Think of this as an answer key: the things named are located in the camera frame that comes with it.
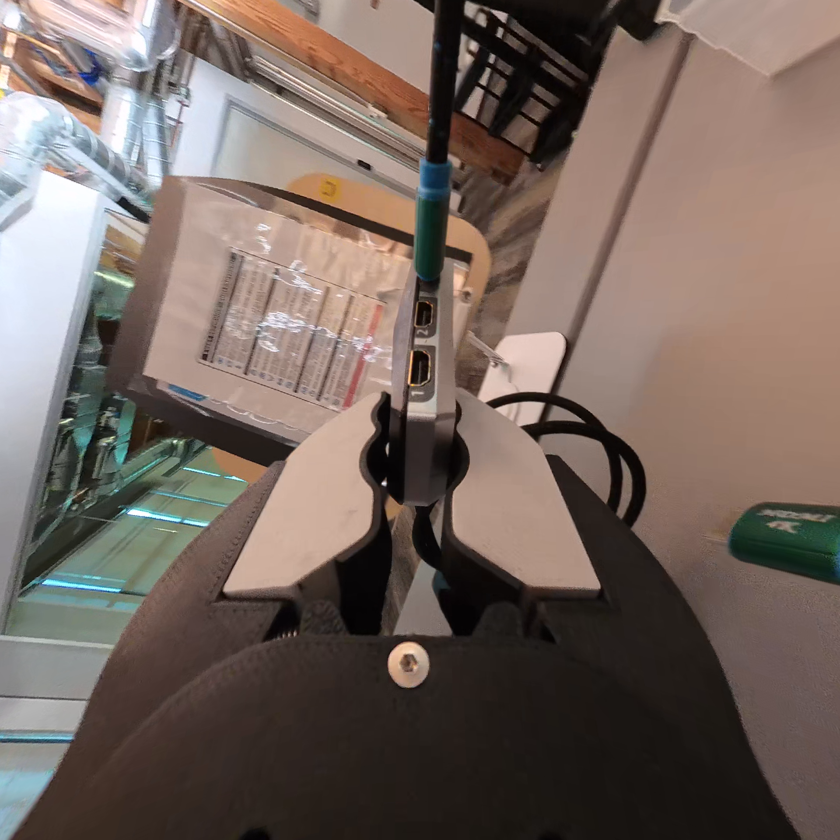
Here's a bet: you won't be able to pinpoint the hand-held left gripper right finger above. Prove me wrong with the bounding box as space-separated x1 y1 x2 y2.
444 392 602 599

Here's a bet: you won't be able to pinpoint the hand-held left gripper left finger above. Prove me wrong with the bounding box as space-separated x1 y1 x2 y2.
222 392 391 599

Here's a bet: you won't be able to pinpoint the grey hdmi switch box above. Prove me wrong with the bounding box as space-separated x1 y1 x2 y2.
392 259 460 506

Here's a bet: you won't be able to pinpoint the wooden framed sign board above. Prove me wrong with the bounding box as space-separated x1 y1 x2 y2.
108 174 492 460

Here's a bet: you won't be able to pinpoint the silver insulated pipes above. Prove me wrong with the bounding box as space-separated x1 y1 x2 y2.
0 0 191 224

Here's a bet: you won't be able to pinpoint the wooden beam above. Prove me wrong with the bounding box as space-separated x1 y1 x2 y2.
180 0 526 185

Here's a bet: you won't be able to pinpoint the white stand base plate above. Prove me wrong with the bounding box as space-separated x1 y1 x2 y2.
478 331 567 427

